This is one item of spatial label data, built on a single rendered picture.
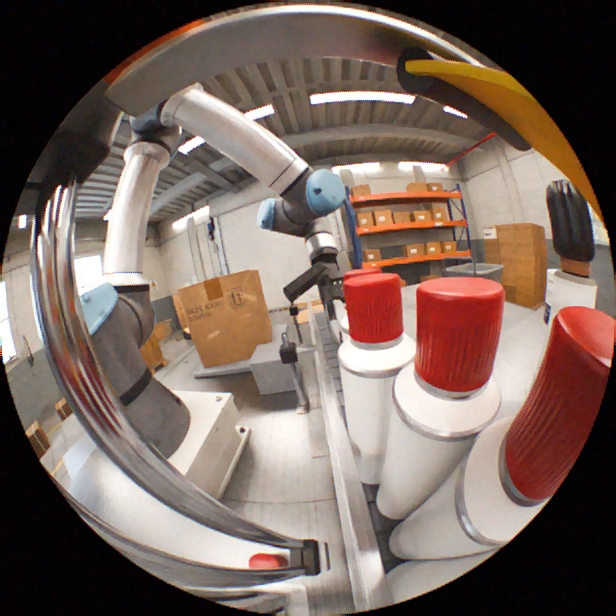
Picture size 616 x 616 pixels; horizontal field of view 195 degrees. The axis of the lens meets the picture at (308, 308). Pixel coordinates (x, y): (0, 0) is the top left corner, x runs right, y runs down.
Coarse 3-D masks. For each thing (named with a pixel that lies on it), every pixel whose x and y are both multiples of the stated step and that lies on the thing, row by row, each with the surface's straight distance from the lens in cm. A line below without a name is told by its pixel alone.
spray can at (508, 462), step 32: (576, 320) 5; (608, 320) 6; (576, 352) 4; (608, 352) 4; (544, 384) 5; (576, 384) 4; (512, 416) 8; (544, 416) 5; (576, 416) 4; (480, 448) 7; (512, 448) 6; (544, 448) 5; (576, 448) 5; (448, 480) 8; (480, 480) 6; (512, 480) 6; (544, 480) 5; (416, 512) 13; (448, 512) 7; (480, 512) 6; (512, 512) 6; (416, 544) 12; (448, 544) 8; (480, 544) 7
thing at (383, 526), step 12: (324, 324) 64; (324, 336) 54; (324, 348) 47; (336, 348) 46; (336, 360) 41; (336, 372) 37; (336, 384) 34; (372, 492) 23; (372, 504) 23; (372, 516) 22; (384, 516) 22; (384, 528) 22; (384, 540) 22; (384, 552) 22; (384, 564) 22; (396, 564) 22
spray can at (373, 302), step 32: (352, 288) 9; (384, 288) 9; (352, 320) 10; (384, 320) 9; (352, 352) 10; (384, 352) 10; (352, 384) 11; (384, 384) 10; (352, 416) 13; (384, 416) 12; (352, 448) 18; (384, 448) 16
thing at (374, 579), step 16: (320, 336) 34; (320, 352) 28; (336, 400) 20; (336, 416) 18; (336, 432) 17; (336, 448) 16; (352, 464) 15; (352, 480) 15; (352, 496) 14; (352, 512) 14; (368, 512) 14; (352, 528) 14; (368, 528) 14; (368, 544) 14; (368, 560) 14; (368, 576) 14; (384, 576) 14; (368, 592) 14; (384, 592) 14; (368, 608) 15
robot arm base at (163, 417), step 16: (144, 384) 28; (160, 384) 32; (128, 400) 27; (144, 400) 28; (160, 400) 29; (176, 400) 34; (144, 416) 27; (160, 416) 28; (176, 416) 29; (144, 432) 28; (160, 432) 28; (176, 432) 29; (160, 448) 28; (176, 448) 29
